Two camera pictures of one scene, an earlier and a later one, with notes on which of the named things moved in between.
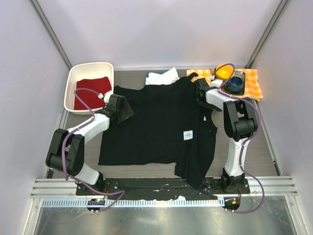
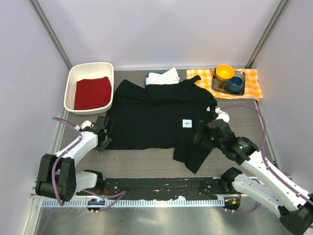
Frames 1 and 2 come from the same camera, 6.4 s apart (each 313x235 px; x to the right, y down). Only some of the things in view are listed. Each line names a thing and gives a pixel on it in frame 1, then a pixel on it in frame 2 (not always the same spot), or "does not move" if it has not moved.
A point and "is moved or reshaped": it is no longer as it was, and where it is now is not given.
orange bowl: [224, 73] does not move
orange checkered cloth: [253, 89] does not move
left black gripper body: [103, 109] → [102, 145]
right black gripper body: [208, 105] → [212, 141]
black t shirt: [169, 126] is moved or reshaped
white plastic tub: [85, 70] does not move
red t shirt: [102, 85] does not move
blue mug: [235, 84] does not move
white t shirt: [169, 76] does not move
